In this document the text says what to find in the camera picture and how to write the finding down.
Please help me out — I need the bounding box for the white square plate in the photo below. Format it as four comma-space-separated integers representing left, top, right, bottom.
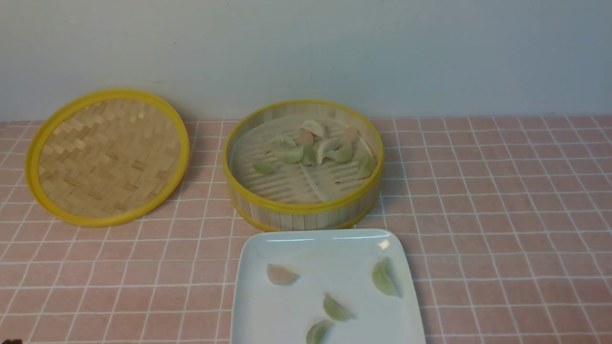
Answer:
230, 229, 426, 344

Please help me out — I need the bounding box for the pink dumpling on plate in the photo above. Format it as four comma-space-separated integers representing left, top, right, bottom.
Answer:
266, 264, 300, 286

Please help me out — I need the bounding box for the green dumpling plate right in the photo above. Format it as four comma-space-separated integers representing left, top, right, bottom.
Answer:
371, 257, 400, 298

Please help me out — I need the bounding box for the green dumpling plate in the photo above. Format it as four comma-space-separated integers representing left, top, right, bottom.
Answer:
371, 257, 400, 298
306, 320, 335, 344
323, 292, 355, 322

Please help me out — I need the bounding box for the green dumpling plate middle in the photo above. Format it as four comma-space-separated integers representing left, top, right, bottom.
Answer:
323, 292, 355, 322

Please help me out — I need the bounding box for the green dumpling plate bottom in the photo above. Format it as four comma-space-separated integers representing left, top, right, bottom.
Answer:
306, 320, 335, 344

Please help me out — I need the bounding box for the bamboo steamer basket yellow rim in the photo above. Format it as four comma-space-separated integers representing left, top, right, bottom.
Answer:
222, 99, 385, 231

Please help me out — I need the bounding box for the green dumpling steamer centre-left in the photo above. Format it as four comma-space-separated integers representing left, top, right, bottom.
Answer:
273, 146, 304, 164

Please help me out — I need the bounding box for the white green dumpling steamer centre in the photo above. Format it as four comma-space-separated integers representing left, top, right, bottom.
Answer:
316, 139, 353, 165

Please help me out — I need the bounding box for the small green dumpling left steamer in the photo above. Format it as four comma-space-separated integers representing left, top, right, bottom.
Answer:
252, 161, 277, 175

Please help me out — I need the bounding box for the white dumpling steamer top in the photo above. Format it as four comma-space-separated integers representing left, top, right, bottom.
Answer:
300, 119, 328, 140

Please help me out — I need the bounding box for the pale pink dumpling steamer right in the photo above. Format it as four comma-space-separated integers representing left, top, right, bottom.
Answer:
340, 127, 360, 144

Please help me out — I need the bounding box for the green dumpling steamer right edge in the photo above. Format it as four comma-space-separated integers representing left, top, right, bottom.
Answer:
355, 152, 377, 180

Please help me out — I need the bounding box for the pink checkered tablecloth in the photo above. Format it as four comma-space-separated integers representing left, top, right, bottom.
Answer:
0, 116, 612, 344

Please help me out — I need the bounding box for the bamboo steamer lid yellow rim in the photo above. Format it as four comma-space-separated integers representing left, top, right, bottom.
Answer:
24, 89, 190, 228

